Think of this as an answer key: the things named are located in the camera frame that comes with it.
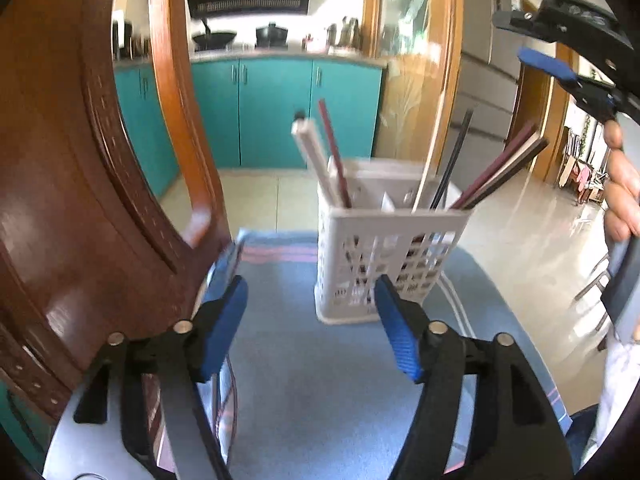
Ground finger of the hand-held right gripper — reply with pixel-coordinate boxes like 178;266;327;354
517;47;622;124
492;0;632;57

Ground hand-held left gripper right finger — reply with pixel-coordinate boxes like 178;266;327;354
373;274;574;480

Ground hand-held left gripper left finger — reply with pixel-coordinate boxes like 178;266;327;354
72;275;250;480

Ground white plastic utensil basket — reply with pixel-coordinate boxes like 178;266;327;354
315;157;472;325

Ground brown chopstick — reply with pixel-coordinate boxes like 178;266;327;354
457;135;550;210

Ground bundle of chopsticks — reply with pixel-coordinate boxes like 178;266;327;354
448;120;537;210

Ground black chopstick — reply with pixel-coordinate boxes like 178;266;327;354
430;108;475;210

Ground dark red chopstick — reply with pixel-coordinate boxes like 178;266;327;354
317;98;354;210

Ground person's right hand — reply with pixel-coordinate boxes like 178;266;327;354
603;121;640;242

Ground blue metal-legged chair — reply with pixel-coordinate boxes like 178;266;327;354
574;254;614;352

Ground grey refrigerator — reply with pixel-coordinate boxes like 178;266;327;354
449;0;532;142

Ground blue striped towel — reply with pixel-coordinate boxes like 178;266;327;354
200;227;574;480

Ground person's white clothing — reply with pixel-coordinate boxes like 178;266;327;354
594;334;640;462

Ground wooden chair with clothes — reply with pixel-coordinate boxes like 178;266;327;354
559;129;609;207

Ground wood-framed glass sliding door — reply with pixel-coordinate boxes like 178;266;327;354
362;0;464;177

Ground steel lidded pot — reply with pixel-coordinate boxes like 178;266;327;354
327;16;362;49

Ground carved brown wooden chair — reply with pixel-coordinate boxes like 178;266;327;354
0;0;234;428

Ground teal base cabinets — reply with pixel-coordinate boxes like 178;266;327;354
113;55;389;197

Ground black lidded pot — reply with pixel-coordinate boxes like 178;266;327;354
254;22;290;49

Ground black wok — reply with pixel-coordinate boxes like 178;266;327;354
192;19;238;51

